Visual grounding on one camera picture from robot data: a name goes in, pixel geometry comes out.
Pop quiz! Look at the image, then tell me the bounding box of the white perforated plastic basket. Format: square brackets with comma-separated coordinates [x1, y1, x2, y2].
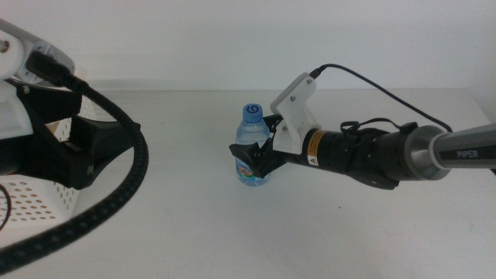
[0, 68, 100, 225]

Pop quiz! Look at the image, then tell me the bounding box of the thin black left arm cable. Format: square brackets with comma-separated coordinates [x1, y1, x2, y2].
[0, 184, 12, 232]

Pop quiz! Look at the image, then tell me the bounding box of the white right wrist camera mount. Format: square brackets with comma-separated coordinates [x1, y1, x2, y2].
[270, 72, 322, 156]

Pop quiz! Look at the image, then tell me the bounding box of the black right camera cable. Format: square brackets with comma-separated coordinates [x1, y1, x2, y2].
[308, 64, 454, 133]

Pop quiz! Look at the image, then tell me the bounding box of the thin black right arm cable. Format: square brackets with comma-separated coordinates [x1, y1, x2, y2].
[339, 117, 419, 137]

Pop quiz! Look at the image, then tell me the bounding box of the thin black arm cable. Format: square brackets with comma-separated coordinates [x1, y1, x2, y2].
[0, 184, 12, 232]
[339, 117, 419, 137]

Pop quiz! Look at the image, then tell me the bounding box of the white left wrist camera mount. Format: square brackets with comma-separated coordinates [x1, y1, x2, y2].
[0, 29, 35, 140]

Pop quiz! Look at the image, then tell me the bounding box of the thick braided black cable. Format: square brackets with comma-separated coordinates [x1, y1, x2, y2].
[0, 50, 150, 274]

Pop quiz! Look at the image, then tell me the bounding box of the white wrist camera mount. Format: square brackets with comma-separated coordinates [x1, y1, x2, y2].
[0, 29, 35, 140]
[270, 72, 322, 156]

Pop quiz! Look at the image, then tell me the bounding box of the clear water bottle blue cap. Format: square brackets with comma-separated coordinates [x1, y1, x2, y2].
[234, 103, 271, 188]

